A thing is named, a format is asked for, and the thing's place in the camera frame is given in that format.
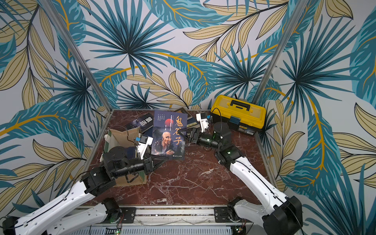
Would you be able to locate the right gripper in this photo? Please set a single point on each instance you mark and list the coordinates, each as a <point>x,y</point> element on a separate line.
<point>193,137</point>

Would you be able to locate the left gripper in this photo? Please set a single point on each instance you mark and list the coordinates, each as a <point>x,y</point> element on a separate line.
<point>149,165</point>

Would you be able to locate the dark Guiguzi book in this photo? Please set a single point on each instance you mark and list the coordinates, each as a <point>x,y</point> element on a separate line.
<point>167,140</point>

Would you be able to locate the green burlap Christmas bag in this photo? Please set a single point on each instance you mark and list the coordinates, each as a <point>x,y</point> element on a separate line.
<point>114,138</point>

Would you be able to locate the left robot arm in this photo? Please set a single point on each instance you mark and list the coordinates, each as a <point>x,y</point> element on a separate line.
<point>93,183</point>

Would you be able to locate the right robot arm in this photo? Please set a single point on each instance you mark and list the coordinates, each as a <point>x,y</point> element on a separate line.
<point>278,214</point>

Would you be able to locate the yellow black toolbox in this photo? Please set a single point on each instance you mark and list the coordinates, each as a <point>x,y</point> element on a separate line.
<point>240,115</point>

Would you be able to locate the dark wolf cover book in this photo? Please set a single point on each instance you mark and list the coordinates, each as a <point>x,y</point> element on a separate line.
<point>144,123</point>

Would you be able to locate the brown cover book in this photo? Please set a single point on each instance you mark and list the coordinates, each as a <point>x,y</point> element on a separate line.
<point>184,111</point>

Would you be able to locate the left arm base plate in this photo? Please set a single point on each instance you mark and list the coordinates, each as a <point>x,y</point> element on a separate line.
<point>118,216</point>

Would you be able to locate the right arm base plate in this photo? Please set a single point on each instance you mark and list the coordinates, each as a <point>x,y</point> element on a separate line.
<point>225,214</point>

